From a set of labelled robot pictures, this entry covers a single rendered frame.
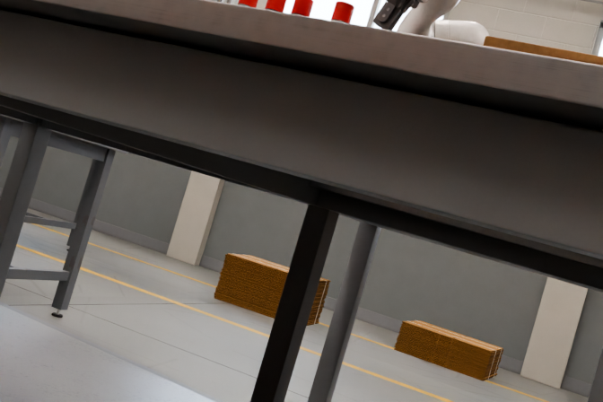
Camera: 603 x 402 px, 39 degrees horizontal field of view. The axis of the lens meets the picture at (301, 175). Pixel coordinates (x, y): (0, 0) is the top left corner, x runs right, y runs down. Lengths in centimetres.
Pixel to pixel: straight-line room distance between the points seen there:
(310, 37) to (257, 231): 697
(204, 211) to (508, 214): 713
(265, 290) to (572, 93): 528
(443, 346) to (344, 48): 542
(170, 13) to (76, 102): 12
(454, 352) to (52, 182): 444
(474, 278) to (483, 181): 646
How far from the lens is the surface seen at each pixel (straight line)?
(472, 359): 579
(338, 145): 48
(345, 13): 144
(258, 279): 566
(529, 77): 41
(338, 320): 273
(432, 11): 200
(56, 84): 61
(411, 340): 588
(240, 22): 48
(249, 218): 746
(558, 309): 675
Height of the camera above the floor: 73
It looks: 2 degrees up
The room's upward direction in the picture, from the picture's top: 17 degrees clockwise
